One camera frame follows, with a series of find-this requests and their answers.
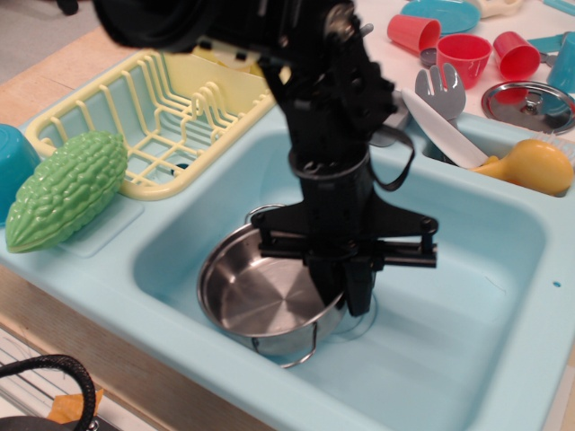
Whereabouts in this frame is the red plastic cup right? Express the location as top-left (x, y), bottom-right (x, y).
top-left (492, 31), bottom-right (541, 81)

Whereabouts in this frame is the blue plastic utensil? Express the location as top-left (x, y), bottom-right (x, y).
top-left (527, 31), bottom-right (569, 54)

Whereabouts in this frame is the blue plastic plate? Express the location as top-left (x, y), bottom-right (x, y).
top-left (401, 0), bottom-right (481, 35)

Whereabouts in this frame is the cream plastic toy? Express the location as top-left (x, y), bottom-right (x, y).
top-left (472, 0), bottom-right (524, 19)

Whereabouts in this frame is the small stainless steel pot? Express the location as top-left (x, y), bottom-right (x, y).
top-left (197, 221), bottom-right (346, 369)

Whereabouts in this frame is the grey plastic fork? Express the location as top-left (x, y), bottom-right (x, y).
top-left (414, 63), bottom-right (466, 128)

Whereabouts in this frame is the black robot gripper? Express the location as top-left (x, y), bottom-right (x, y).
top-left (251, 155), bottom-right (438, 317)

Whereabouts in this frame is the red plastic cup upright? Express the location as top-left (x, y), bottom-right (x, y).
top-left (436, 33), bottom-right (492, 90)

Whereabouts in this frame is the blue plastic cup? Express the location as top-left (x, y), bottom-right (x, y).
top-left (547, 31), bottom-right (575, 93)

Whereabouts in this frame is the small grey cap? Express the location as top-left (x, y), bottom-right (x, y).
top-left (420, 48), bottom-right (437, 68)

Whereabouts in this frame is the black braided cable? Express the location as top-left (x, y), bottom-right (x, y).
top-left (0, 354), bottom-right (98, 431)

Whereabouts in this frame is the yellow dish brush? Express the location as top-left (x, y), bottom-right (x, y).
top-left (472, 132), bottom-right (574, 196)

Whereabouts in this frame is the pale yellow drying rack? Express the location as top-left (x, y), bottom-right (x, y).
top-left (24, 48), bottom-right (275, 201)

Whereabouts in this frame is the orange tape piece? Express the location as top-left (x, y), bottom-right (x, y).
top-left (47, 393), bottom-right (84, 424)

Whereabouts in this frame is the black chair caster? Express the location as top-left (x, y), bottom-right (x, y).
top-left (56, 0), bottom-right (79, 16)

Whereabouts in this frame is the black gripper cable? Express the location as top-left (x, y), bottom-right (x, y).
top-left (367, 125), bottom-right (417, 192)

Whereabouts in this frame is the green toy bitter melon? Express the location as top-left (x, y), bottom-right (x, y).
top-left (5, 131), bottom-right (128, 253)

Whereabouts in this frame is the blue plastic bowl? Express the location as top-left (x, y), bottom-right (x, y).
top-left (1, 124), bottom-right (40, 226)

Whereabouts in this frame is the stainless steel pot lid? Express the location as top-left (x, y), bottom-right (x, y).
top-left (482, 81), bottom-right (574, 134)

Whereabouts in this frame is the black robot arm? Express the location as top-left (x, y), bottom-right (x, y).
top-left (94, 1), bottom-right (438, 316)

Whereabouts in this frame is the red plastic cup lying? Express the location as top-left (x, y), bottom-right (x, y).
top-left (386, 14), bottom-right (442, 54)

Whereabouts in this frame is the light blue toy sink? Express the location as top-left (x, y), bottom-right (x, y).
top-left (0, 87), bottom-right (575, 431)

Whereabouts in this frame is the grey toy faucet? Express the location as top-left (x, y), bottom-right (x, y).
top-left (358, 22), bottom-right (411, 148)

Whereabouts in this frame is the cream plastic jug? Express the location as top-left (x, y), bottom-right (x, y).
top-left (192, 46), bottom-right (263, 77)

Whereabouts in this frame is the white plastic knife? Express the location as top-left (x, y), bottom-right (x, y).
top-left (401, 88), bottom-right (488, 169)

